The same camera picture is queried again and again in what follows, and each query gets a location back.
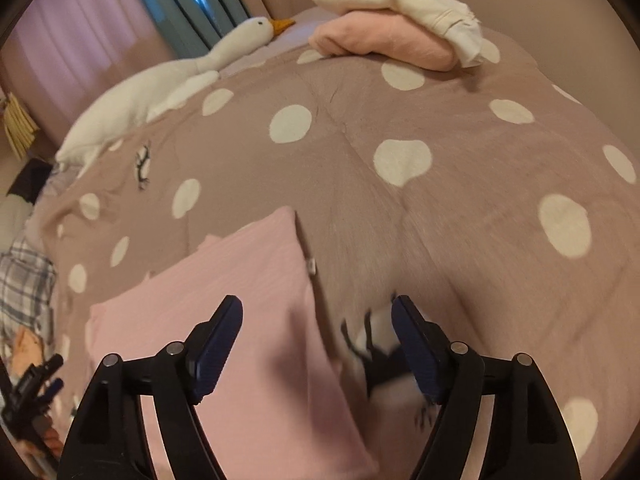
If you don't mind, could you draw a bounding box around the plaid bedding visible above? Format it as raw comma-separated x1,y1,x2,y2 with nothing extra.
0,235,57,341

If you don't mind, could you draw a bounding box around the orange printed cloth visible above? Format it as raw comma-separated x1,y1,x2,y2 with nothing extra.
10,327,47,371

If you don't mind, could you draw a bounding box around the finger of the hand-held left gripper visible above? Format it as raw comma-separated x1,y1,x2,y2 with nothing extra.
14,354,66,397

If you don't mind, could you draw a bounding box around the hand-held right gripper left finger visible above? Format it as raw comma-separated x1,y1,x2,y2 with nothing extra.
60,295,244,480

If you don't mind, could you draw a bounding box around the pink ribbed top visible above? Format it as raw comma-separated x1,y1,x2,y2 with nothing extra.
85,205,381,480

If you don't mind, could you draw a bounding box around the white goose plush toy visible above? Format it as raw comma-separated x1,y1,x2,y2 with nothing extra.
55,16,297,165

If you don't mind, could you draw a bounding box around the tan striped object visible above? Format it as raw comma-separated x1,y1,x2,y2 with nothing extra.
2,92,41,161

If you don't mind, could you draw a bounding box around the mauve polka dot blanket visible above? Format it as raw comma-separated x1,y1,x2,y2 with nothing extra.
30,5,640,480

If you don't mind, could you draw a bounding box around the teal curtain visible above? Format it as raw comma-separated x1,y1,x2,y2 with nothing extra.
122,0,251,51

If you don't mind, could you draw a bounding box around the folded pink fleece garment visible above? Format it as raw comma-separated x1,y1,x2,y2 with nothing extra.
308,10,458,72

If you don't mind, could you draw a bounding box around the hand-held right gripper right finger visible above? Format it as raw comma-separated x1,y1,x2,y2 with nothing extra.
391,295,581,480

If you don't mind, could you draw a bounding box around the pink curtain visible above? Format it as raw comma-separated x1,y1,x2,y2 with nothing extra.
0,0,211,141

